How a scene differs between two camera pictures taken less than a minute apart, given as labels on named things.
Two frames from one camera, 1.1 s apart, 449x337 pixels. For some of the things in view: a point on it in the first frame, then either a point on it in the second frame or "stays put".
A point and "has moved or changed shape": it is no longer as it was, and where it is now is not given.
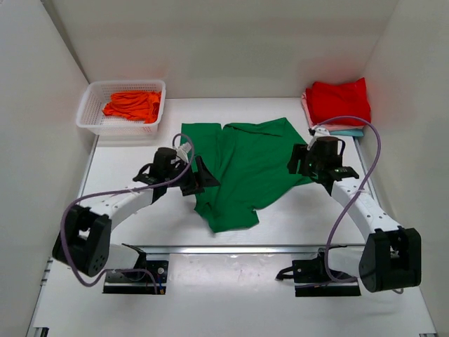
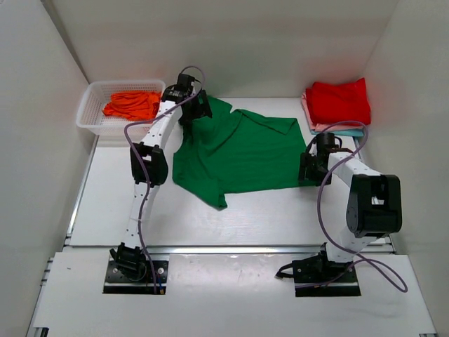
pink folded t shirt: (330, 127) stays put
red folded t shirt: (325, 101) stays put
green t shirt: (250, 161) has moved or changed shape
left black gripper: (203, 177) → (203, 110)
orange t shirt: (143, 104) stays put
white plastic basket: (96, 95) stays put
